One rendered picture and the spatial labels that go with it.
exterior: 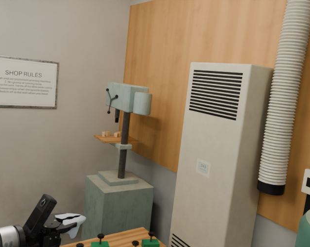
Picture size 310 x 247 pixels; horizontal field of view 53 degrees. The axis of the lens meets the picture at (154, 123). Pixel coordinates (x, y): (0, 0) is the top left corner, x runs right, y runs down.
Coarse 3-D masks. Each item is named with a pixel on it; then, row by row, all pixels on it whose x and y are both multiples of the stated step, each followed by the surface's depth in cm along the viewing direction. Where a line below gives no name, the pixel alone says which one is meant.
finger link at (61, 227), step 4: (60, 224) 88; (68, 224) 88; (72, 224) 89; (76, 224) 91; (56, 228) 85; (60, 228) 86; (64, 228) 86; (68, 228) 87; (56, 232) 85; (60, 232) 86; (64, 232) 86
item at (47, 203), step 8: (40, 200) 85; (48, 200) 83; (40, 208) 84; (48, 208) 83; (32, 216) 84; (40, 216) 82; (48, 216) 84; (24, 224) 84; (32, 224) 82; (40, 224) 83; (24, 232) 83; (32, 232) 82
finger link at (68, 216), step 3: (69, 213) 95; (57, 216) 92; (60, 216) 92; (63, 216) 92; (66, 216) 93; (69, 216) 93; (72, 216) 93; (75, 216) 94; (78, 216) 95; (84, 216) 96; (57, 219) 91; (60, 219) 91; (63, 219) 91; (66, 219) 92; (69, 219) 93
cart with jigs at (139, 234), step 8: (120, 232) 226; (128, 232) 227; (136, 232) 228; (144, 232) 230; (152, 232) 208; (88, 240) 211; (96, 240) 212; (104, 240) 213; (112, 240) 214; (120, 240) 215; (128, 240) 217; (136, 240) 218; (144, 240) 209; (152, 240) 210
